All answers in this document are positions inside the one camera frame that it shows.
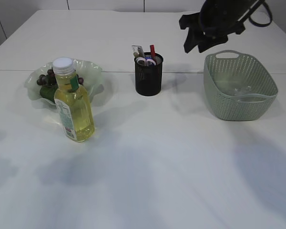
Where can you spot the silver glitter pen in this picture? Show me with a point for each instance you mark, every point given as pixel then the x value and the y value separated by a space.
pixel 141 52

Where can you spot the gold glitter pen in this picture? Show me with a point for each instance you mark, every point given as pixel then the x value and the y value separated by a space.
pixel 136 55

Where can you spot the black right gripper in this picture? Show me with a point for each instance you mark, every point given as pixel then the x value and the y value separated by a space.
pixel 215 21

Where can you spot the green plastic woven basket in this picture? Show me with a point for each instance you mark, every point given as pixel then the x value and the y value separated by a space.
pixel 220 74

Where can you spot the clear plastic ruler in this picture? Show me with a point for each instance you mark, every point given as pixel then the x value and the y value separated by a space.
pixel 135 48

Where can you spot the clear plastic sheet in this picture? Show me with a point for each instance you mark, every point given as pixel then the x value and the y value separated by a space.
pixel 238 91

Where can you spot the pink small scissors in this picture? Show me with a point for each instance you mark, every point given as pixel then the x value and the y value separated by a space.
pixel 140 60

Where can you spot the blue scissors with sheath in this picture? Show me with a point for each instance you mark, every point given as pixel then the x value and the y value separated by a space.
pixel 150 62

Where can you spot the black mesh pen holder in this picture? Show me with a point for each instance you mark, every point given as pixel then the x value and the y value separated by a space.
pixel 148 79

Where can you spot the yellow tea drink bottle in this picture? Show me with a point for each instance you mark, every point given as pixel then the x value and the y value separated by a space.
pixel 72 101

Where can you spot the red glitter pen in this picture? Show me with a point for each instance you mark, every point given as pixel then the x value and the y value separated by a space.
pixel 152 51

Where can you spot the green wavy glass plate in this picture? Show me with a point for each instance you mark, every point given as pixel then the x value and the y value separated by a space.
pixel 89 71

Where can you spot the purple grape bunch with leaf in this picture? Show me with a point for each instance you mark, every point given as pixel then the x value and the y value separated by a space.
pixel 49 85

